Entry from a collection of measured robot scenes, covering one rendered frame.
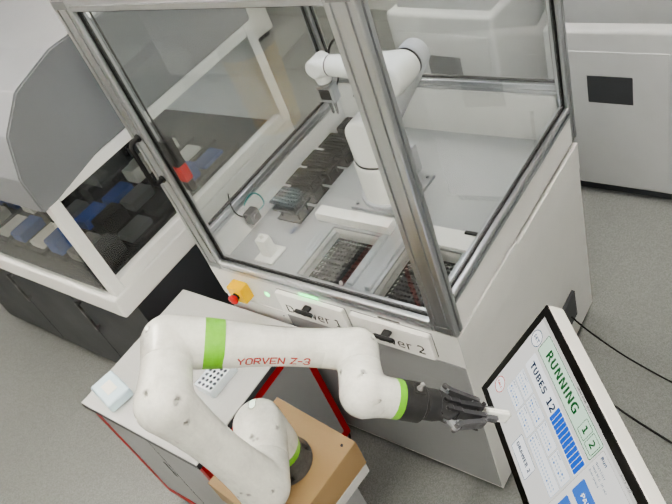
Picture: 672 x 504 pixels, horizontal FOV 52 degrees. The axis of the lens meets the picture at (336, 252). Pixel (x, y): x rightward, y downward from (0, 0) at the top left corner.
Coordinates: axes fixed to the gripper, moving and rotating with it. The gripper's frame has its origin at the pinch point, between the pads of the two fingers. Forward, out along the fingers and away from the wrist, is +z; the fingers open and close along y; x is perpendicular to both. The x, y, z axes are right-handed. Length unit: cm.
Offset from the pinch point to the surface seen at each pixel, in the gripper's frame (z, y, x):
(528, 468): 3.5, -14.2, -0.3
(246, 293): -42, 86, 55
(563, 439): 3.5, -15.6, -13.4
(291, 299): -31, 72, 41
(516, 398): 3.5, 1.7, -5.0
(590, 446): 3.5, -21.3, -19.3
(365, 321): -14, 52, 26
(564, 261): 67, 88, 9
